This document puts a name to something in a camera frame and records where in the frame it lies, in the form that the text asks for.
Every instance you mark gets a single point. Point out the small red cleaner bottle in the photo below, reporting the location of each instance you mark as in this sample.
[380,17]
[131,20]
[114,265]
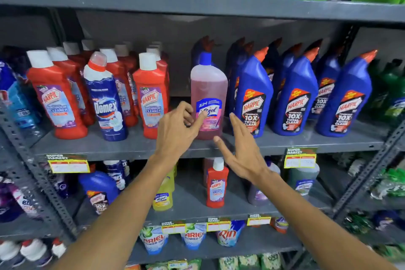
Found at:
[217,187]

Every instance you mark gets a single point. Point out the yellow green price tag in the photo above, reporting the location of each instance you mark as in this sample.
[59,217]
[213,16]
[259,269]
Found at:
[68,164]
[173,228]
[300,158]
[219,225]
[258,220]

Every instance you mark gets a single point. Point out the row of green packets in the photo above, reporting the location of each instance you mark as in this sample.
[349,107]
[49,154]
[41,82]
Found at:
[250,262]

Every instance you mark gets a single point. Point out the person's right forearm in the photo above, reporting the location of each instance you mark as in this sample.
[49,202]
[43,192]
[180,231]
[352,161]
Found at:
[316,231]

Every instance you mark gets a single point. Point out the dark green bottle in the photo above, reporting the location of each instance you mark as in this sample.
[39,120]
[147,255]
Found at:
[397,99]
[378,89]

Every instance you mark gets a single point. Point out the grey green cleaner bottle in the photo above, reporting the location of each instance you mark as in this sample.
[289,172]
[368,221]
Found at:
[303,181]

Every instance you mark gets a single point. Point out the blue angled-neck cleaner bottle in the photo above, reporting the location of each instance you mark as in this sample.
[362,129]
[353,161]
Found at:
[98,190]

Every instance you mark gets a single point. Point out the person's right thumb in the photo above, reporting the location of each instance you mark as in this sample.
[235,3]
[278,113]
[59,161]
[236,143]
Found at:
[223,148]

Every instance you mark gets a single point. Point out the pile of green white packets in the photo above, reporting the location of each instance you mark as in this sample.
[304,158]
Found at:
[389,184]

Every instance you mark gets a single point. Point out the group of blue angled-neck bottles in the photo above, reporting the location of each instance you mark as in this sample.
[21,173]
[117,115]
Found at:
[297,102]

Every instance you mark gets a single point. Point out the blue white bottle red collar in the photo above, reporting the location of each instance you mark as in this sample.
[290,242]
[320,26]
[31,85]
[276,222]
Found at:
[106,105]

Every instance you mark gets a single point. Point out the green white detergent pouch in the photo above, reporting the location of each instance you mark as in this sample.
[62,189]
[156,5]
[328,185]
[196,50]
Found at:
[152,239]
[193,237]

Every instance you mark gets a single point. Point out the dark blue bottle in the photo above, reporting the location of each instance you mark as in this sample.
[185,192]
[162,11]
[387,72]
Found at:
[5,76]

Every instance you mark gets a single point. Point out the person's left forearm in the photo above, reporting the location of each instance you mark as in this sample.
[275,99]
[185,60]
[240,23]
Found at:
[120,216]

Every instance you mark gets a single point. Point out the purple white pouch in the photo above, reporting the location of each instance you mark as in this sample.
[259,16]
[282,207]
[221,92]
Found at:
[15,200]

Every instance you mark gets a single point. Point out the blue white cleaner bottle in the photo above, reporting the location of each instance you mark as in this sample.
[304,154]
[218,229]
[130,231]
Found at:
[116,173]

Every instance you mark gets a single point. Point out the grey metal shelf rack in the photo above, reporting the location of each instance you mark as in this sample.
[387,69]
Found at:
[189,4]

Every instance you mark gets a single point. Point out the person's left hand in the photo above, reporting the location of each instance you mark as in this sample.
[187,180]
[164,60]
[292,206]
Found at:
[171,133]

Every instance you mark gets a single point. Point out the small orange blue pouch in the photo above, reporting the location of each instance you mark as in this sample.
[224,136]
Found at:
[281,225]

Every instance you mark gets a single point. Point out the person's right hand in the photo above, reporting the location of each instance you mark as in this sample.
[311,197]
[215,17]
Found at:
[246,159]

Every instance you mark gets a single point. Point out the yellow floor cleaner bottle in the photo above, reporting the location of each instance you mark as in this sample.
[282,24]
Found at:
[163,198]

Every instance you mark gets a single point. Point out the person's left thumb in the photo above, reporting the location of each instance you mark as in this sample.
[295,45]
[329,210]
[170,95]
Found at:
[198,122]

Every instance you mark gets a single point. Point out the group of red cleaner bottles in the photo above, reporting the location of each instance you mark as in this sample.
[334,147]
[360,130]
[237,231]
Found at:
[57,95]

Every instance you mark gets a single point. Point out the person's left middle finger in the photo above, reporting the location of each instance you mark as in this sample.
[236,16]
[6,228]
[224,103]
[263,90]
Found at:
[189,120]

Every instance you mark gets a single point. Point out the purple grey cleaner bottle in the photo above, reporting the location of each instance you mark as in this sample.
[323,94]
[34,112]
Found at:
[258,197]

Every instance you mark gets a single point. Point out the blue white detergent pouch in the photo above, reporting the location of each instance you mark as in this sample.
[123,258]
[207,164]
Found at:
[229,235]

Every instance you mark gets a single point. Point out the light blue bottle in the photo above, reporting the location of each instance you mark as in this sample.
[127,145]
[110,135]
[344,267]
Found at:
[22,108]

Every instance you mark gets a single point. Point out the pink floor cleaner bottle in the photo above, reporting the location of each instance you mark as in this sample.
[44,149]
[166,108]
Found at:
[210,86]

